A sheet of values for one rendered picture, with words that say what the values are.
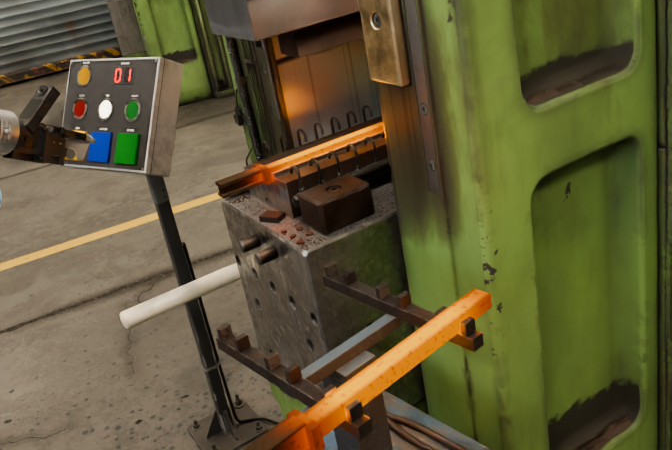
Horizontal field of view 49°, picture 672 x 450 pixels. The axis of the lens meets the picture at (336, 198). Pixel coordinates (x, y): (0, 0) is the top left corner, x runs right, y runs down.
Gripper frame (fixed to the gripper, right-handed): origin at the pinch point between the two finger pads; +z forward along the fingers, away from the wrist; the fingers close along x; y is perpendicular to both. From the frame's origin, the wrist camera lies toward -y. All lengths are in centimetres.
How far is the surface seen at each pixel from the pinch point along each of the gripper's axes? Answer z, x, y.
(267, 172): 5.8, 48.1, 4.2
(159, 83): 12.1, 6.9, -15.3
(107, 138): 10.3, -7.2, -1.3
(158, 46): 302, -324, -111
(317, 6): 1, 59, -27
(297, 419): -38, 93, 35
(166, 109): 15.2, 6.9, -9.6
